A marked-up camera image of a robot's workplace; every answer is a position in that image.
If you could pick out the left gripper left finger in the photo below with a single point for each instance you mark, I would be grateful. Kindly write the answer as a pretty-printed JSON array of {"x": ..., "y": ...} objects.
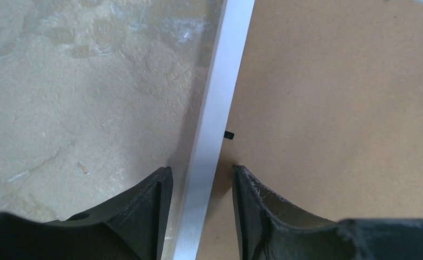
[{"x": 131, "y": 225}]

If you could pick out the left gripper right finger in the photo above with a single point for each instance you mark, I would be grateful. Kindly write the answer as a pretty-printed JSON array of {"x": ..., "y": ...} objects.
[{"x": 270, "y": 227}]

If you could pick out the white picture frame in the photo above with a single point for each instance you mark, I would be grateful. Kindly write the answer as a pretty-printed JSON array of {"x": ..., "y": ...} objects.
[{"x": 327, "y": 112}]

